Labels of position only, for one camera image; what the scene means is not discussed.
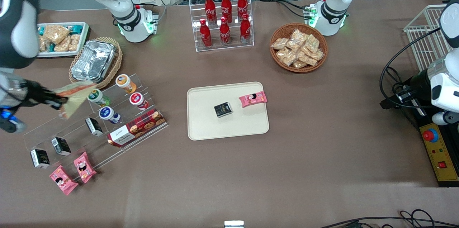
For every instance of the triangle sandwich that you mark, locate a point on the triangle sandwich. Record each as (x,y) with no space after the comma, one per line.
(79,95)

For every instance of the beige plastic tray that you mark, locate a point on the beige plastic tray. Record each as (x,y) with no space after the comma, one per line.
(229,127)

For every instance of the wrapped bread pack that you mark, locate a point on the wrapped bread pack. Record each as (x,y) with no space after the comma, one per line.
(56,33)
(74,42)
(43,44)
(62,45)

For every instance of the red emergency stop button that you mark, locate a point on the red emergency stop button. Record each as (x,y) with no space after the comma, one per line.
(430,135)

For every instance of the round brown wicker basket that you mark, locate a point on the round brown wicker basket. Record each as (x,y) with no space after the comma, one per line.
(283,29)

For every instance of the blue lid cup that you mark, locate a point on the blue lid cup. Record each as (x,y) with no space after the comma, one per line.
(107,114)

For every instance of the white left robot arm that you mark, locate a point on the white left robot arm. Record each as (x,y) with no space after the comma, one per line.
(337,5)

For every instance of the red lid cup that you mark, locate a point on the red lid cup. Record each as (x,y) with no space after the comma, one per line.
(137,99)

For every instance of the red plaid cookie box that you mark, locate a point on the red plaid cookie box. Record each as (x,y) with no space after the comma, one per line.
(138,127)

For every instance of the small white device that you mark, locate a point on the small white device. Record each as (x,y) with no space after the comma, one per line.
(233,224)

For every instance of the yellow control box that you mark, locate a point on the yellow control box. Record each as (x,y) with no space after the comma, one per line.
(443,156)

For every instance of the clear acrylic stepped shelf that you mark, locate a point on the clear acrylic stepped shelf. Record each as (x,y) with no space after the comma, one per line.
(118,95)

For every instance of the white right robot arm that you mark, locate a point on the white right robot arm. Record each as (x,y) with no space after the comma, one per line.
(23,34)

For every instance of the silver foil container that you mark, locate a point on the silver foil container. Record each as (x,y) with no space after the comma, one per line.
(93,59)

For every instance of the pink snack pack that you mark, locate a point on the pink snack pack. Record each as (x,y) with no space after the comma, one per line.
(62,180)
(84,167)
(252,99)

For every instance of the red cola bottle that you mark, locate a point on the red cola bottle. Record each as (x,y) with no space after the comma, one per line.
(226,5)
(225,32)
(205,34)
(242,4)
(210,7)
(245,29)

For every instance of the white rectangular dish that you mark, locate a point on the white rectangular dish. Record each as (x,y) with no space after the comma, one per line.
(83,34)

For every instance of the oval light wicker basket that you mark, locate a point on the oval light wicker basket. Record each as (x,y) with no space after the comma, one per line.
(116,59)

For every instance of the clear wrapped snack pack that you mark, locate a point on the clear wrapped snack pack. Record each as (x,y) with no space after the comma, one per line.
(312,42)
(279,43)
(286,57)
(297,35)
(307,59)
(293,46)
(317,55)
(299,64)

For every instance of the orange lid cup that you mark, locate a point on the orange lid cup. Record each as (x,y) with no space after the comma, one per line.
(124,81)

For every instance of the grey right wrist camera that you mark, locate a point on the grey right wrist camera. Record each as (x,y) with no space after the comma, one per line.
(10,122)

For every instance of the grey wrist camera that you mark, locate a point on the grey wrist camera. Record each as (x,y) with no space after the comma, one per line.
(10,122)
(444,118)

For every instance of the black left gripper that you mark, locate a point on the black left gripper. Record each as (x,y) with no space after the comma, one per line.
(418,82)

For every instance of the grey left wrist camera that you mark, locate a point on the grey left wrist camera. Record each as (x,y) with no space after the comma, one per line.
(444,118)

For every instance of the small black box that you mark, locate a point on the small black box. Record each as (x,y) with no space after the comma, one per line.
(61,146)
(94,127)
(223,110)
(40,158)

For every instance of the clear acrylic bottle rack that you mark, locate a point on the clear acrylic bottle rack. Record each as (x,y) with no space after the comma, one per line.
(200,7)

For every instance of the green lid cup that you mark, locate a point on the green lid cup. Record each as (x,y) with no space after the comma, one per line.
(96,98)

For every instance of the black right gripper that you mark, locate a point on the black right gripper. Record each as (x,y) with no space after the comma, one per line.
(34,95)

